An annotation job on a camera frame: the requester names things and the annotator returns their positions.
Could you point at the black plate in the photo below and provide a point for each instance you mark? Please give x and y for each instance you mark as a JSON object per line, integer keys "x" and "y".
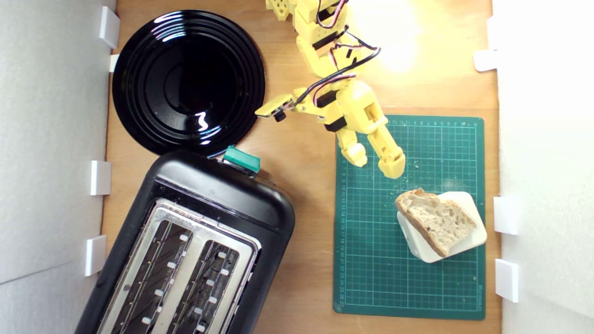
{"x": 185, "y": 79}

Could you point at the small white wall clip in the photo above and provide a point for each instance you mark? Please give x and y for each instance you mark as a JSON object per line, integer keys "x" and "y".
{"x": 113, "y": 62}

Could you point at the green cutting mat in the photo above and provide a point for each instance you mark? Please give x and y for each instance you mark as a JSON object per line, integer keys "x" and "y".
{"x": 371, "y": 232}

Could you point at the brown bread slice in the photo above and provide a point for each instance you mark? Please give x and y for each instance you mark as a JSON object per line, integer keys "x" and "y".
{"x": 438, "y": 220}

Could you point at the white block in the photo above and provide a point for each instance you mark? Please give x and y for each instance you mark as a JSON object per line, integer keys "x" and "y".
{"x": 473, "y": 239}

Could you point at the green toaster lever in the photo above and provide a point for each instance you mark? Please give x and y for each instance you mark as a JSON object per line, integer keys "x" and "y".
{"x": 241, "y": 158}

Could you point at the black two-slot toaster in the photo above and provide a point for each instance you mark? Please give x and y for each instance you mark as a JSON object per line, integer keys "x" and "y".
{"x": 222, "y": 204}

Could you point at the yellow wrist camera mount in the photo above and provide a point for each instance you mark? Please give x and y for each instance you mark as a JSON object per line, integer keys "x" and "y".
{"x": 274, "y": 105}

